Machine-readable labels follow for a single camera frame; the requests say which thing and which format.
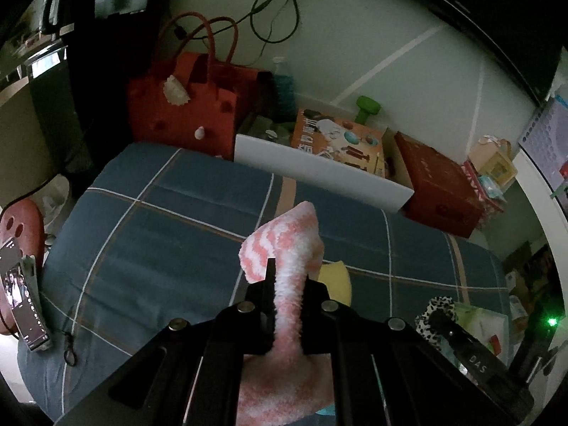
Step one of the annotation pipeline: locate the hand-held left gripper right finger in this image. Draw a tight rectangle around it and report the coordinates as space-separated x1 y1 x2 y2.
303 280 507 426

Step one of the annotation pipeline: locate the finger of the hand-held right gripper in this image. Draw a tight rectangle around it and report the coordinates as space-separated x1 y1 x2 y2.
428 310 535 413

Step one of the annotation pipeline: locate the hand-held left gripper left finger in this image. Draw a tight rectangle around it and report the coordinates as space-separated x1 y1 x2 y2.
66 258 277 426

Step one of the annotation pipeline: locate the yellow-green cloth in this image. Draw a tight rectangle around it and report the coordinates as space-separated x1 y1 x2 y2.
455 304 511 356

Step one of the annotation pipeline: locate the leopard print scrunchie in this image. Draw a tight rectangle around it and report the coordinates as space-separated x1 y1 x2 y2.
415 296 458 351

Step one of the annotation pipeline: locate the pink zigzag fluffy towel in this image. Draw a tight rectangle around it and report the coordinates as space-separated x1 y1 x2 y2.
237 201 338 426

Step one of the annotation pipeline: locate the yellow sponge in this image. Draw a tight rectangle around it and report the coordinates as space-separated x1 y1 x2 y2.
317 261 353 307

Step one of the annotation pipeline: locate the white desk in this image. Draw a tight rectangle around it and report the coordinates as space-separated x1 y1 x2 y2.
512 142 568 285

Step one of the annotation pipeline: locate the white cardboard box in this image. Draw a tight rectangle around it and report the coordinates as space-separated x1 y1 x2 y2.
234 134 415 214

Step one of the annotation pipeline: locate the red patterned tin box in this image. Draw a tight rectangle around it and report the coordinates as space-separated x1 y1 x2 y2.
461 162 509 218

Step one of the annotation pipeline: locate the blue wipes pack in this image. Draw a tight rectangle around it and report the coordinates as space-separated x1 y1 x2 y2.
477 173 504 198

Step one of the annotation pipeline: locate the red cardboard box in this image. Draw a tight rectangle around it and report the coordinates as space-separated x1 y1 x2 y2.
393 131 484 238

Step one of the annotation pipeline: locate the orange printed box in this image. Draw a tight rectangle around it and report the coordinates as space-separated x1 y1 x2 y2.
290 109 387 178

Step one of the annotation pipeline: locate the yellow gift bag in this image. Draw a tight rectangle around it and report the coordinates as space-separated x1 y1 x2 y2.
468 135 518 187

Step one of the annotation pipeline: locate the green dumbbell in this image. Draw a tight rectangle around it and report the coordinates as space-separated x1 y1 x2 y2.
354 95 381 124

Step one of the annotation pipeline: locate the red tote bag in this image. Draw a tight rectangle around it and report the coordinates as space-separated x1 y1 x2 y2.
126 12 260 160

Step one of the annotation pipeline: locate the teal fluffy duster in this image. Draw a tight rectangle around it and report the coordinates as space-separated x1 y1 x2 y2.
271 73 297 120

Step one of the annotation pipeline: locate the smartphone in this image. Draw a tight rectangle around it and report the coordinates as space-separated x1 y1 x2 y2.
0 237 51 352

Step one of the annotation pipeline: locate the red plastic stool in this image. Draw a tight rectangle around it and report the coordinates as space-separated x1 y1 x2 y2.
0 199 46 335

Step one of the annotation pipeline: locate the dark cabinet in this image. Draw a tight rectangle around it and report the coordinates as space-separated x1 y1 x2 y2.
29 44 96 174

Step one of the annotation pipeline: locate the black kettle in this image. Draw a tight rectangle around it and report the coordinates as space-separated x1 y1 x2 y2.
42 0 96 34

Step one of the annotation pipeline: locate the black lanyard clip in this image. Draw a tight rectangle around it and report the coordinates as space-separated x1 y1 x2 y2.
62 311 80 367

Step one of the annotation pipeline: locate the wall calendar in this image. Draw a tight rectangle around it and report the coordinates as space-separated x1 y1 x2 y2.
519 95 568 205

